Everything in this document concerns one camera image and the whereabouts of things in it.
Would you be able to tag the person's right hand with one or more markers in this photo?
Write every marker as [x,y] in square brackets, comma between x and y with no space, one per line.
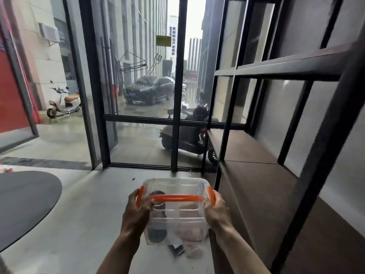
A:
[217,214]

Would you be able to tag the person's left hand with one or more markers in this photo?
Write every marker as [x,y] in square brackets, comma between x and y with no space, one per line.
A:
[134,215]

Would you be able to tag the person's left thumb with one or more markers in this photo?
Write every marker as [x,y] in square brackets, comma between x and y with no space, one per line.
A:
[148,204]

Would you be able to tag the person's right thumb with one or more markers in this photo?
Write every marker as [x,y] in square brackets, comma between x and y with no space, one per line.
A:
[207,204]

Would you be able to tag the person's right forearm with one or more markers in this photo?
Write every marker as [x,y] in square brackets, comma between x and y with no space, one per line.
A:
[239,251]

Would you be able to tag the person's left forearm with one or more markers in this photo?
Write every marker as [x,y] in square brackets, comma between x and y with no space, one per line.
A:
[119,253]

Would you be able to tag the dark grey scooter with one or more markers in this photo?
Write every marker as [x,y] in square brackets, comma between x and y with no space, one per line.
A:
[189,134]

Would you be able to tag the black metal shelf unit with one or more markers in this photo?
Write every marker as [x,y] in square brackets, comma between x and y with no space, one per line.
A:
[285,139]

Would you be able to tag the black car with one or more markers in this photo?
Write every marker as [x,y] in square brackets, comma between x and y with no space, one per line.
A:
[148,89]

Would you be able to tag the round dark table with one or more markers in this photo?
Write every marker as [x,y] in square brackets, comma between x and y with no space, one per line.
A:
[22,202]

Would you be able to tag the white scooter brown seat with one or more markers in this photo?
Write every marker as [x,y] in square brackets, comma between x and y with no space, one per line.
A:
[64,104]

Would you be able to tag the black framed glass door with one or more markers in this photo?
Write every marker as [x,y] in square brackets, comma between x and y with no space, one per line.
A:
[85,79]

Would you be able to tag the yellow green sign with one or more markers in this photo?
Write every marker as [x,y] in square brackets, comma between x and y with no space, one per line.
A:
[163,40]

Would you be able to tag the white air conditioner unit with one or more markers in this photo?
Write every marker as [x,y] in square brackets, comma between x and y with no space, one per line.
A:
[50,32]

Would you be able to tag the black framed glass wall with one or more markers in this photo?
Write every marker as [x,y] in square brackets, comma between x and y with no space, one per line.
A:
[148,82]

